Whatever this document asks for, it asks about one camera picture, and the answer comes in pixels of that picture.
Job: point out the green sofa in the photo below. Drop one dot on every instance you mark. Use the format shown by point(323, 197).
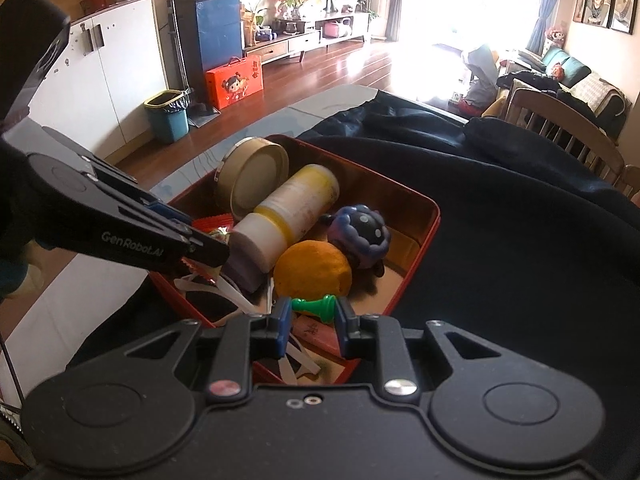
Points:
point(607, 102)

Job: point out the purple monster toy figure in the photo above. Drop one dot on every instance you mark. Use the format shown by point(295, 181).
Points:
point(361, 234)

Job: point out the white cabinet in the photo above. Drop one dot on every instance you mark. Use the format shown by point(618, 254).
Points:
point(94, 92)

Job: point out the blue front dark cabinet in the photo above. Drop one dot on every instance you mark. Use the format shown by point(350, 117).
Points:
point(207, 34)

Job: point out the round silver tin lid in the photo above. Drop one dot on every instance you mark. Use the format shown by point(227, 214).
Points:
point(248, 173)

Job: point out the framed wall pictures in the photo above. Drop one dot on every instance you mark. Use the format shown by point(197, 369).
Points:
point(618, 15)

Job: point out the orange fruit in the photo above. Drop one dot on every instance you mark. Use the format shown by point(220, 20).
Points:
point(310, 270)

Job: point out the red metal tin box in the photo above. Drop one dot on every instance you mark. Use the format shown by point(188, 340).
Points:
point(411, 218)

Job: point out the green chess pawn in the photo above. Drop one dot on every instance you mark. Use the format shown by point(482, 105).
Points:
point(323, 308)

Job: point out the purple faceted block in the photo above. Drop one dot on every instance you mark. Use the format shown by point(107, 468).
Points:
point(244, 273)

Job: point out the wooden slatted chair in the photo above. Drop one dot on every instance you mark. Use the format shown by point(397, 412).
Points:
point(568, 130)

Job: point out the person in grey clothes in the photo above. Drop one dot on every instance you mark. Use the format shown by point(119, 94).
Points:
point(483, 87)

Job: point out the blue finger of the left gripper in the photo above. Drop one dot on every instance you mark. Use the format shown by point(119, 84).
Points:
point(168, 212)

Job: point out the red beige candy wrapper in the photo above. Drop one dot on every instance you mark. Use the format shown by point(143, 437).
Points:
point(209, 249)

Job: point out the dark navy table cloth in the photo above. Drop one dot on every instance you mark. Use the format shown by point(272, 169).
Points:
point(533, 251)

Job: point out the teal trash bin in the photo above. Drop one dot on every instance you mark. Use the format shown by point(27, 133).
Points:
point(166, 113)

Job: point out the yellow white plastic bottle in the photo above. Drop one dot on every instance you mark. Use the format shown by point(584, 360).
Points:
point(284, 217)

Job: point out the orange cartoon gift box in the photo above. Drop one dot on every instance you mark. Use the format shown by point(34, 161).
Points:
point(234, 81)

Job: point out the white low tv console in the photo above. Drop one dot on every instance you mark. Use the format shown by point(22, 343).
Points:
point(296, 38)

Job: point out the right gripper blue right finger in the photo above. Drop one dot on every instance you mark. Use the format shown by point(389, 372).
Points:
point(346, 327)

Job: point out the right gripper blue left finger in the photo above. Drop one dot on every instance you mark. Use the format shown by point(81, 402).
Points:
point(280, 325)

